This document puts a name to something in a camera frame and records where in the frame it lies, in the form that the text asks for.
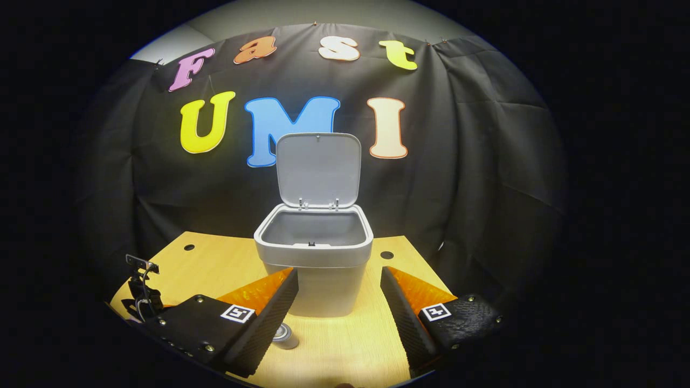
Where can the white desktop garbage bin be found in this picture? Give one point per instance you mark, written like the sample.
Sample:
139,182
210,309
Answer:
318,172

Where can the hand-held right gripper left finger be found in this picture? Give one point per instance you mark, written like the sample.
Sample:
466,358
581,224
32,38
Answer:
269,328

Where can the black backdrop cloth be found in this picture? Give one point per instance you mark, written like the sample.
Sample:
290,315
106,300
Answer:
161,188

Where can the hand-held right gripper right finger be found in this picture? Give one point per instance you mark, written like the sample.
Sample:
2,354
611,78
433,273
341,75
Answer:
409,334

